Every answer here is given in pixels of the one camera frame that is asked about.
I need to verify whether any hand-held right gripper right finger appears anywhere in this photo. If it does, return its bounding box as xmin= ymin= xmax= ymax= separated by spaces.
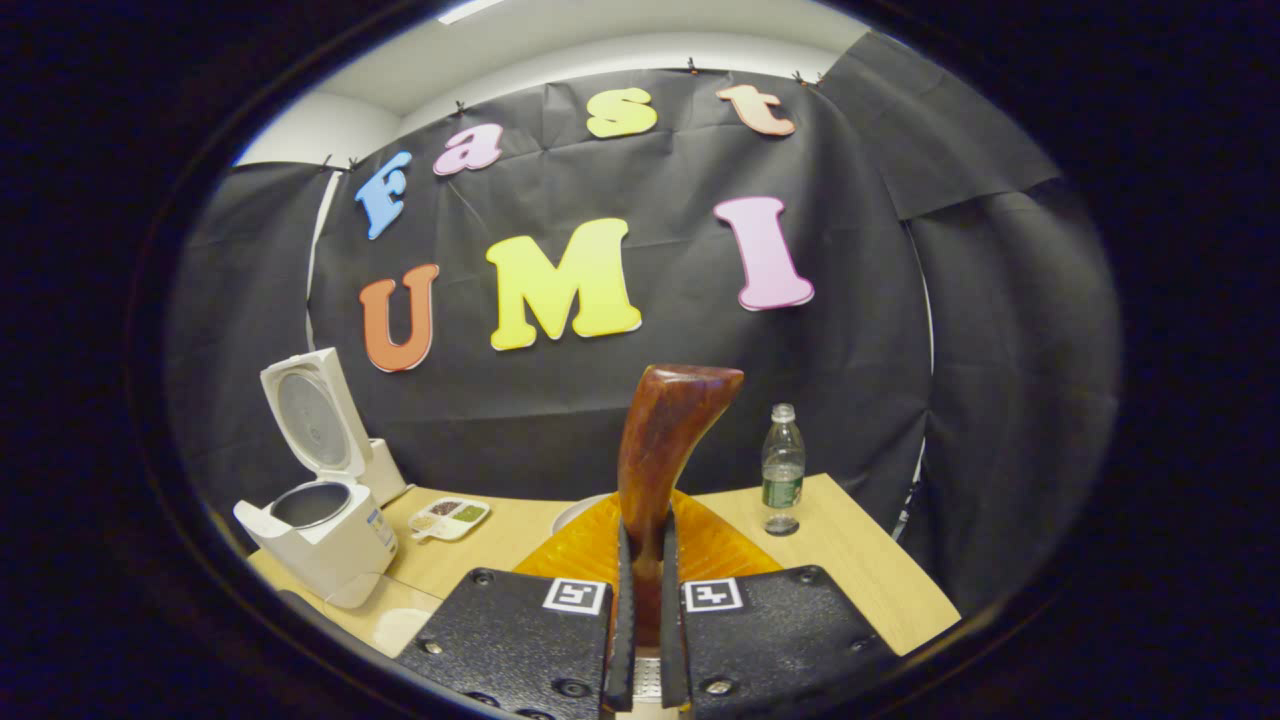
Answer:
xmin=660 ymin=490 xmax=901 ymax=716

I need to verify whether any white rice cooker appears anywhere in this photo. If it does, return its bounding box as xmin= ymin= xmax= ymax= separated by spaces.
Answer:
xmin=233 ymin=347 xmax=399 ymax=609

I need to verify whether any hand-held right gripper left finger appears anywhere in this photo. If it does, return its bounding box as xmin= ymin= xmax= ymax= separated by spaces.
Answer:
xmin=397 ymin=492 xmax=638 ymax=716

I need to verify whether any white divided condiment dish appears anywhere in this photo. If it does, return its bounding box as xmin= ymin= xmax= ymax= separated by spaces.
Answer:
xmin=408 ymin=497 xmax=492 ymax=542

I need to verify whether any white rice pile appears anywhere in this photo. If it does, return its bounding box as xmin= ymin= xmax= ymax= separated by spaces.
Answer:
xmin=372 ymin=608 xmax=433 ymax=653

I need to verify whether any white round plate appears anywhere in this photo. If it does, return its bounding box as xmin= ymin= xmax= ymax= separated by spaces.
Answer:
xmin=550 ymin=492 xmax=621 ymax=536

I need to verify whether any clear rice container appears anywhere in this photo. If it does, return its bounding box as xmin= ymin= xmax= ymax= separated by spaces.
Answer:
xmin=300 ymin=572 xmax=448 ymax=659

